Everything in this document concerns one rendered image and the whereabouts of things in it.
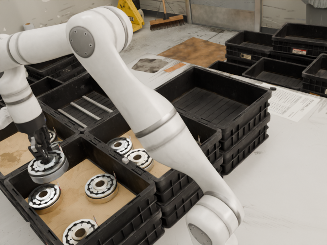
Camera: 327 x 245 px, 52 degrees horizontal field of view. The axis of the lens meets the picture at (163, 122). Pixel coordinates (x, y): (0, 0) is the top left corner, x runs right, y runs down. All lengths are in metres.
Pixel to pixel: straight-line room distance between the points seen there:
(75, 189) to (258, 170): 0.66
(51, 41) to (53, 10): 3.93
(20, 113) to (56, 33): 0.26
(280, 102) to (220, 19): 2.88
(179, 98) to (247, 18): 2.83
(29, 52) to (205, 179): 0.44
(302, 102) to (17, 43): 1.28
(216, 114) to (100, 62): 0.84
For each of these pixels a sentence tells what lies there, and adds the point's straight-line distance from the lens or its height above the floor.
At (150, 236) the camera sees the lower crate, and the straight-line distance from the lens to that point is 1.09.
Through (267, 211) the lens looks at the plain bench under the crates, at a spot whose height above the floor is 0.70.
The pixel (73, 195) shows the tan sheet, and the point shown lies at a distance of 1.16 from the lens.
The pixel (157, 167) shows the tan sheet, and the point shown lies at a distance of 1.15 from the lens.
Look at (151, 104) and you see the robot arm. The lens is 0.59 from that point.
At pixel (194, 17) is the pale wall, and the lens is 4.67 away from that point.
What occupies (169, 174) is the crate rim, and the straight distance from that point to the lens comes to 0.98.
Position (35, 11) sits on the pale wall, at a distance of 4.53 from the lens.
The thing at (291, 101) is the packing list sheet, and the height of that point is 0.70.
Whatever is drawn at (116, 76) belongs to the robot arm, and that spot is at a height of 1.35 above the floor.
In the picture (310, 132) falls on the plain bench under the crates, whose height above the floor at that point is 0.70.
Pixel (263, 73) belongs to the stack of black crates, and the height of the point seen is 0.38.
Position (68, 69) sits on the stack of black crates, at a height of 0.51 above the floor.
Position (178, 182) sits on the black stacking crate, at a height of 0.86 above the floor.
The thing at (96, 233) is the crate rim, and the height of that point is 0.93.
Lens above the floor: 1.61
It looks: 35 degrees down
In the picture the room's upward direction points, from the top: 10 degrees counter-clockwise
